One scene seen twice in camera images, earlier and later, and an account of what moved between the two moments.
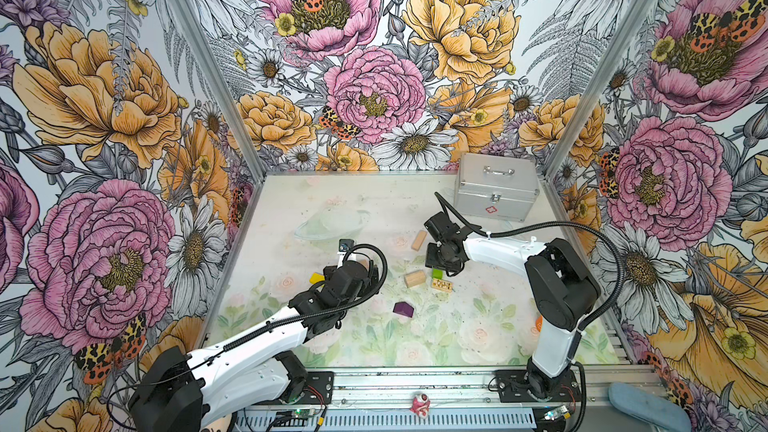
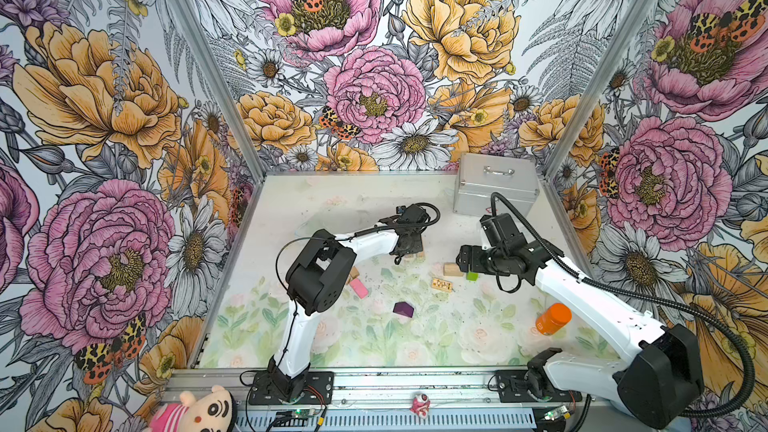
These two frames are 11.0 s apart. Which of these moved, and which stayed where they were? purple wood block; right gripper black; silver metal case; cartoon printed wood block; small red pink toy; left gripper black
Moved: right gripper black; left gripper black
Stayed: silver metal case; cartoon printed wood block; purple wood block; small red pink toy
